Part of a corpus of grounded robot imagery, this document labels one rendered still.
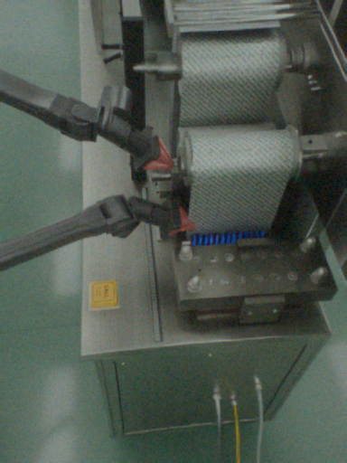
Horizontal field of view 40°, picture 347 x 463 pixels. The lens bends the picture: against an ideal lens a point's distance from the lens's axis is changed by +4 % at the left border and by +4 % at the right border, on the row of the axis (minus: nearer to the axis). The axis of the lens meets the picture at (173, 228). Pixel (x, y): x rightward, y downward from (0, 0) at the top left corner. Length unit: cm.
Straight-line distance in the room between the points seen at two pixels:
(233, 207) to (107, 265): 42
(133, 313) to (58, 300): 111
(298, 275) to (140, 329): 44
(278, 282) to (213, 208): 25
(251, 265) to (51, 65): 269
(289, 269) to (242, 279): 13
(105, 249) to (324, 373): 128
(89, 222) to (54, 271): 140
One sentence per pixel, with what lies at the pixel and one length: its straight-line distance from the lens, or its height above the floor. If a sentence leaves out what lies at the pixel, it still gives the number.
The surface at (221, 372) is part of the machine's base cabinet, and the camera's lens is 151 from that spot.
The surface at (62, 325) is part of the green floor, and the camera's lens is 232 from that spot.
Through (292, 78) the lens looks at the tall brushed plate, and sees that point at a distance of 144.
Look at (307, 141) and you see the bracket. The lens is 120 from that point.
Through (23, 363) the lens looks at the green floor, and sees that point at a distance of 228.
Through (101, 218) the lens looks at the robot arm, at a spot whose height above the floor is 121.
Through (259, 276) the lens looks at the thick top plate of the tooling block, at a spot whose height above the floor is 103.
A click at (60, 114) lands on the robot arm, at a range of 106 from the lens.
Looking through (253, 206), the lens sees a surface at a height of 114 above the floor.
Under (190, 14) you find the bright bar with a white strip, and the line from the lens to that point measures 125.
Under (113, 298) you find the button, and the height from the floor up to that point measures 92.
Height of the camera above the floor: 207
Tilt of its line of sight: 53 degrees down
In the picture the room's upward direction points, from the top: 4 degrees clockwise
